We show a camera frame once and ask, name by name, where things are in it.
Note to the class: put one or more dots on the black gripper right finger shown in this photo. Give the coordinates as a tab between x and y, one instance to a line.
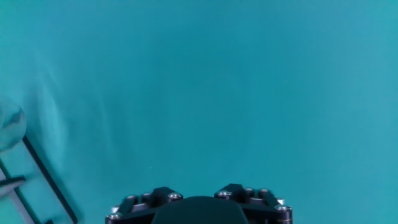
264	205

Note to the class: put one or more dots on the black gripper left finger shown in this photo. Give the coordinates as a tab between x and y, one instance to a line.
136	207

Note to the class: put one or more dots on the clear wine glass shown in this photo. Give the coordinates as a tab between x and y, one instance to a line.
12	124

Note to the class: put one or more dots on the black metal cup rack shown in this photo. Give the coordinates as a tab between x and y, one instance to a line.
47	176

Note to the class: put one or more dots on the green table mat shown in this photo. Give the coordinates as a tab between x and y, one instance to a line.
217	93

